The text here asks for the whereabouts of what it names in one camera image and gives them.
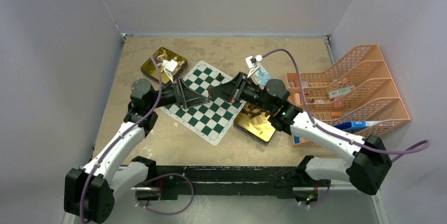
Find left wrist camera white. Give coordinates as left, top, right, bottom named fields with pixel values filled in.
left=160, top=60, right=178, bottom=84

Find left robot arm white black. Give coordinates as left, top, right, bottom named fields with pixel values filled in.
left=64, top=79, right=209, bottom=223

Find black metal base frame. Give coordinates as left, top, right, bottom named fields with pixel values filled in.
left=138, top=165, right=330, bottom=201

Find blue box in organizer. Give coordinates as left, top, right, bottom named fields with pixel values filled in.
left=334, top=121, right=381, bottom=132

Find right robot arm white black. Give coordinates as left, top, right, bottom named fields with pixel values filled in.
left=207, top=72, right=392, bottom=195

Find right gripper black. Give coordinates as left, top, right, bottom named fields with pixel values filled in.
left=209, top=72, right=275, bottom=113

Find white label card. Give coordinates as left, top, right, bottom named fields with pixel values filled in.
left=328, top=85, right=355, bottom=99

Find green white chess mat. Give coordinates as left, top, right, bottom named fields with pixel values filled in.
left=160, top=61, right=245, bottom=146

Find white chess pieces pile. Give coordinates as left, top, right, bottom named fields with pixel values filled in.
left=153, top=48, right=187, bottom=71

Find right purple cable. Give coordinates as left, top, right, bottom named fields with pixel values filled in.
left=261, top=48, right=431, bottom=163

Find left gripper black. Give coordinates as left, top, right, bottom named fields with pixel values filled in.
left=148, top=77, right=209, bottom=110

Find gold tin white pieces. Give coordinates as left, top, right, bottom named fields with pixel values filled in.
left=140, top=47, right=188, bottom=81

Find gold tin brown pieces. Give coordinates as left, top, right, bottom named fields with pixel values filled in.
left=234, top=111, right=276, bottom=146

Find peach plastic file organizer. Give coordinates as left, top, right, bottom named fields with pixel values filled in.
left=285, top=45, right=410, bottom=137

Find brown chess pieces pile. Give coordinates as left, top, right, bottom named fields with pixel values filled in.
left=241, top=103, right=266, bottom=118

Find blue white packaged item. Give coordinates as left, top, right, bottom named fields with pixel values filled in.
left=252, top=63, right=271, bottom=86

